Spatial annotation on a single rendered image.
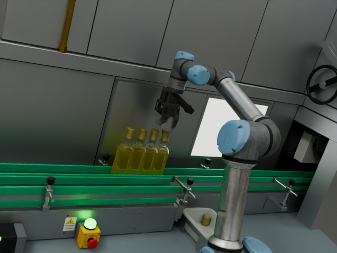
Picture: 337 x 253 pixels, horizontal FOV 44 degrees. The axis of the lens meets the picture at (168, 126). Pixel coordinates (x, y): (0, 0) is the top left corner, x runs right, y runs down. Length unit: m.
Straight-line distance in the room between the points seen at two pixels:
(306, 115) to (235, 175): 1.16
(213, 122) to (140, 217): 0.63
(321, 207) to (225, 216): 1.08
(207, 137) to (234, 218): 0.80
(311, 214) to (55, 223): 1.39
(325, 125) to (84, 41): 1.34
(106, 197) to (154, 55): 0.64
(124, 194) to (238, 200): 0.52
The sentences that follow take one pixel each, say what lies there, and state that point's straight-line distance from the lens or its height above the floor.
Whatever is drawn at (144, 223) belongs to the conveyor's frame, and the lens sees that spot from 1.79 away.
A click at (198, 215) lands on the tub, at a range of 1.96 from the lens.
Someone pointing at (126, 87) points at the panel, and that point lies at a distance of 1.77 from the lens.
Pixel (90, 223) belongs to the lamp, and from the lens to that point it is 1.61.
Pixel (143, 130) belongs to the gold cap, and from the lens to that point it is 1.73.
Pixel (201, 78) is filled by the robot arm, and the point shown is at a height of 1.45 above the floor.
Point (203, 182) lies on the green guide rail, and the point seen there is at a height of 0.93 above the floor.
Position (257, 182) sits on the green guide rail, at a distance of 2.23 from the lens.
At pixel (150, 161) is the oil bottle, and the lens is 1.80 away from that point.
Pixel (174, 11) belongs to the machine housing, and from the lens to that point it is 1.82.
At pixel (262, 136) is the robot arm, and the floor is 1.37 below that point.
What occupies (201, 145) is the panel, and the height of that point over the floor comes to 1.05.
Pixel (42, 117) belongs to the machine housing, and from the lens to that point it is 1.74.
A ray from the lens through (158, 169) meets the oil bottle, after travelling 1.84.
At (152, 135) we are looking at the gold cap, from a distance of 1.76.
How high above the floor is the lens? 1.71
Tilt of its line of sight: 17 degrees down
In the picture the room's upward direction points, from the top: 17 degrees clockwise
